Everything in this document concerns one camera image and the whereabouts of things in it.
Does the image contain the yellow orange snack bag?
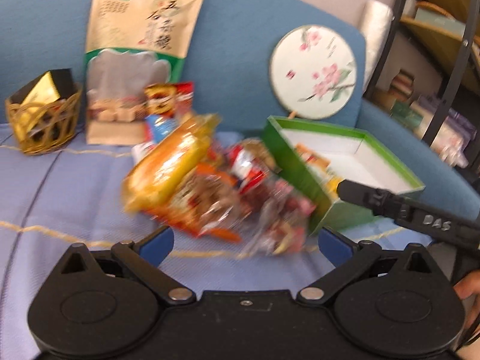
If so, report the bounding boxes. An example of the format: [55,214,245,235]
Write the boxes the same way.
[121,114,221,213]

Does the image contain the red clear candy bag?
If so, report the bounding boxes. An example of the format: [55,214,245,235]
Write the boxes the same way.
[227,138,316,257]

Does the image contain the small blue snack packet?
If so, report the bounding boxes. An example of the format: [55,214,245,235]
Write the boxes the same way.
[145,115,177,144]

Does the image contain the orange clear nut snack bag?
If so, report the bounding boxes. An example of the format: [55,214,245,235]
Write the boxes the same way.
[147,163,244,243]

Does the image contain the person's right hand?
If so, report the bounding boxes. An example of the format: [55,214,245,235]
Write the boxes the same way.
[454,271,480,329]

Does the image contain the green cardboard box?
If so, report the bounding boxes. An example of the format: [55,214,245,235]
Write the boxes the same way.
[262,116,425,233]

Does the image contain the blue fabric sofa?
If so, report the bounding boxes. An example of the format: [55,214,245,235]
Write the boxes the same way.
[0,0,480,360]

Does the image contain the red lion snack bag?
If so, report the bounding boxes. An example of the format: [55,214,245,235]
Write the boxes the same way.
[144,81,194,123]

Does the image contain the woven bamboo basket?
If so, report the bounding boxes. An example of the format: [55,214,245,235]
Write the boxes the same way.
[5,84,82,155]

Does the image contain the round floral hand fan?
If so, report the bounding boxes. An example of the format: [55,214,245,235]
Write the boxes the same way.
[269,25,359,119]

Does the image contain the black and gold packet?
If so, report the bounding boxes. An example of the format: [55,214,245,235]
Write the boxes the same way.
[9,68,77,141]

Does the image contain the rolled clear plastic sheet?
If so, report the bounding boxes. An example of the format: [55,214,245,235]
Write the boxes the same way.
[358,0,393,91]

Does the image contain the large kraft grain pouch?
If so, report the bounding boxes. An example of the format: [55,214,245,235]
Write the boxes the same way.
[85,0,203,146]

